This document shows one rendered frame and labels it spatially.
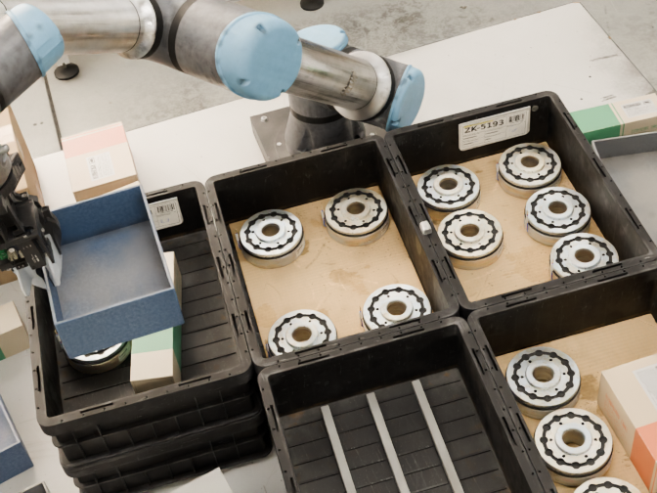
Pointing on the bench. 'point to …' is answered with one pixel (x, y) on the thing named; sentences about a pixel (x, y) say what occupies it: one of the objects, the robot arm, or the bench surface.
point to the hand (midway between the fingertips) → (47, 275)
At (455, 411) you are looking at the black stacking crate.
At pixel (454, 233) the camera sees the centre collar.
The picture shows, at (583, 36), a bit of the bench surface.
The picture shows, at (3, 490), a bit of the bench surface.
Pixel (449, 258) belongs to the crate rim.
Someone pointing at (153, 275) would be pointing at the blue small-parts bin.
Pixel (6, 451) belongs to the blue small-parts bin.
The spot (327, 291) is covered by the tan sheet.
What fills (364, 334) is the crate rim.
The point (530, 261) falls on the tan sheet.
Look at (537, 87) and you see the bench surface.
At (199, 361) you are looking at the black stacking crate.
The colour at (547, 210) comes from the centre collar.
